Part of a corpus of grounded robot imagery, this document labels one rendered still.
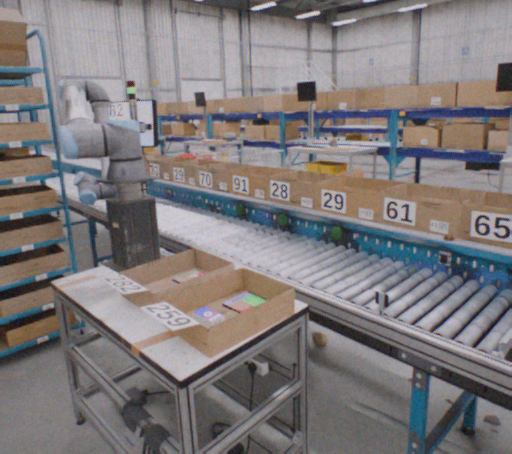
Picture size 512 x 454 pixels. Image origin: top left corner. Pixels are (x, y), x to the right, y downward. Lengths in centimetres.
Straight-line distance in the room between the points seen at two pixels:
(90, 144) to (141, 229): 44
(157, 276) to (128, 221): 29
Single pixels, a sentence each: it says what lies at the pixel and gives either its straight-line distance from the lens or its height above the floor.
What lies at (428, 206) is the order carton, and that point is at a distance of 196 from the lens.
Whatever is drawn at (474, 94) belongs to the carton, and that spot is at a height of 155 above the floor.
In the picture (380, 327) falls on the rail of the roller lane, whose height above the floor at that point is 72.
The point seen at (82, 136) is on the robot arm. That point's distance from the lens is 187.
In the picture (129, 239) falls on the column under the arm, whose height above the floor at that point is 91.
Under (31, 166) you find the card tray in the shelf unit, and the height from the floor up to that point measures 119.
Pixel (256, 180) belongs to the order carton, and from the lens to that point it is 262.
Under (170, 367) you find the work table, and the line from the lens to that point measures 127.
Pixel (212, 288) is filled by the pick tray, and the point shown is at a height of 81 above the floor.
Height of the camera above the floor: 147
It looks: 13 degrees down
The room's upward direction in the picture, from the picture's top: 2 degrees counter-clockwise
